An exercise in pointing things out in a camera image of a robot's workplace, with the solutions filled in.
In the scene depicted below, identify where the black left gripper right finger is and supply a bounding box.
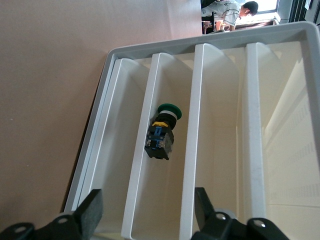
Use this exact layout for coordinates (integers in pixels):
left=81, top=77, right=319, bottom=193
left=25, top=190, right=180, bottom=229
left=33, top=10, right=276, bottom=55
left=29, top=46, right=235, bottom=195
left=191, top=186, right=291, bottom=240

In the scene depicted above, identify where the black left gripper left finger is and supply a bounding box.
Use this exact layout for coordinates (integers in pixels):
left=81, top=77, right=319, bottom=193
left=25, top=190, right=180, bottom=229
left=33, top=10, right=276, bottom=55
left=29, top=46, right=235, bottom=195
left=0, top=188, right=105, bottom=240

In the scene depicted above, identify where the green push button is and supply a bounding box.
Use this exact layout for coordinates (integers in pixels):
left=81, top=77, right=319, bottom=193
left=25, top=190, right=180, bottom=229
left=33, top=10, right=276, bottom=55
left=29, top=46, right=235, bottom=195
left=144, top=102, right=183, bottom=161

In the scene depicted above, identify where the white drawer cabinet housing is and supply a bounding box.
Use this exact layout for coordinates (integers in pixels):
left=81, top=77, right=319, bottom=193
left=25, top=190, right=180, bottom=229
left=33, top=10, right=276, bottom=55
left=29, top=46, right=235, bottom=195
left=63, top=21, right=320, bottom=240

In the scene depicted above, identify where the seated person in background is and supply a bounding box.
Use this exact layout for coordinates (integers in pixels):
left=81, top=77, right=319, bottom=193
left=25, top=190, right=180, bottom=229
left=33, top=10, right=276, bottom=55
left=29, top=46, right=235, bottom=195
left=201, top=0, right=260, bottom=32

